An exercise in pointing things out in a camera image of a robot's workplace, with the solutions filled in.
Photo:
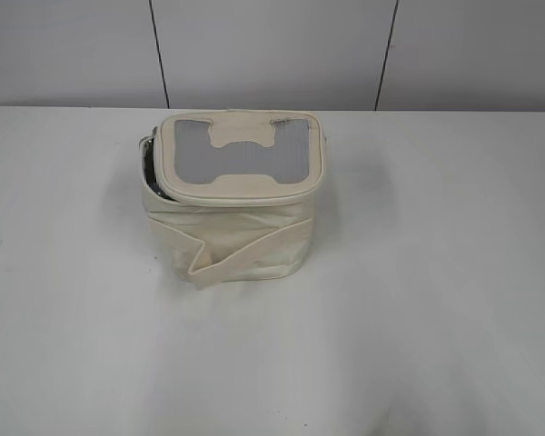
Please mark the cream fabric zipper bag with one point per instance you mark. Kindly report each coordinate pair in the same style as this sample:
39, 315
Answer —
231, 192

